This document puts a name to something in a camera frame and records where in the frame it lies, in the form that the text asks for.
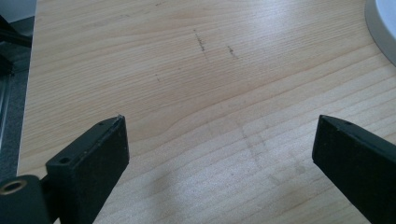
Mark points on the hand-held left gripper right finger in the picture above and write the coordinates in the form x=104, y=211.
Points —
x=358, y=161

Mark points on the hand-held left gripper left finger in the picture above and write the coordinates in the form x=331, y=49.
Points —
x=90, y=165

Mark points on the white round plate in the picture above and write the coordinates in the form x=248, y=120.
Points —
x=384, y=26

